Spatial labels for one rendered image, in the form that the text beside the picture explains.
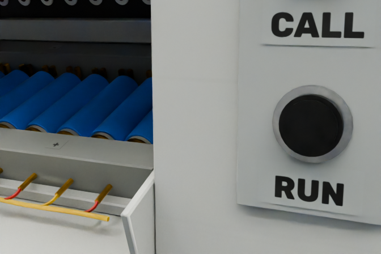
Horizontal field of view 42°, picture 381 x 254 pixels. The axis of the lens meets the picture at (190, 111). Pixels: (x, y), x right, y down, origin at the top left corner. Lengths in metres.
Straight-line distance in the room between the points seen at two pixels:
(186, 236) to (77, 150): 0.09
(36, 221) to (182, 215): 0.10
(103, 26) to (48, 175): 0.14
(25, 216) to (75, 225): 0.03
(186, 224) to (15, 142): 0.12
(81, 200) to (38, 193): 0.02
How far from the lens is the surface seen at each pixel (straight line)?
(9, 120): 0.29
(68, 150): 0.23
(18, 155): 0.25
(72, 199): 0.23
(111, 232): 0.22
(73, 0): 0.37
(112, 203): 0.22
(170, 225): 0.16
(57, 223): 0.23
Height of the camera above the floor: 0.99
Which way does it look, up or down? 11 degrees down
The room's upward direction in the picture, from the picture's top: straight up
